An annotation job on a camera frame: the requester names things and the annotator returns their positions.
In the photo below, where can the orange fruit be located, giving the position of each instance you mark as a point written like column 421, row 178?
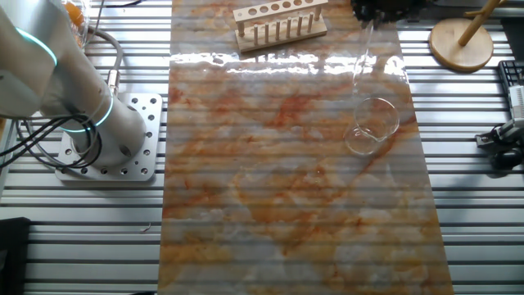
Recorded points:
column 73, row 14

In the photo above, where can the grey corrugated conduit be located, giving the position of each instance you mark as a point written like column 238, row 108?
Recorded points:
column 118, row 57

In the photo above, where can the black box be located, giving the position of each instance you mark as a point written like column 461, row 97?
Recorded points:
column 513, row 39

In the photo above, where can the clear glass test tube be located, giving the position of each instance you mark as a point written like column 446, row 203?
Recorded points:
column 362, row 61

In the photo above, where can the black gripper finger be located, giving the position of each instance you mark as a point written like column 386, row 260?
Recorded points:
column 362, row 9
column 397, row 8

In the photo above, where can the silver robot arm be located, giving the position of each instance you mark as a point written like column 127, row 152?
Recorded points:
column 41, row 61

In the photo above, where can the clear glass beaker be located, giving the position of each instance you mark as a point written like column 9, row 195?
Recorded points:
column 368, row 131

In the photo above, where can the black keyboard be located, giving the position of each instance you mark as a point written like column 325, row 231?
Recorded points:
column 511, row 73

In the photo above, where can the clear plastic fruit container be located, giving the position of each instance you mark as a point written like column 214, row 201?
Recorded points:
column 79, row 28

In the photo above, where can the orange marble pattern mat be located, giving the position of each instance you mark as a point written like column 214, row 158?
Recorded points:
column 286, row 213

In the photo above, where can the black camera clamp mount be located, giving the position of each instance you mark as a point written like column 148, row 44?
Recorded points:
column 505, row 157

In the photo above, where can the wooden test tube rack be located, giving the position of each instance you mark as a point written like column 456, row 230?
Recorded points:
column 282, row 41

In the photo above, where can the wooden stand with round base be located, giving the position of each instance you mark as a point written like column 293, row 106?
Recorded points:
column 466, row 49

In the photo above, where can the small curled scrap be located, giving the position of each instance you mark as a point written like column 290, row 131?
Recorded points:
column 146, row 228

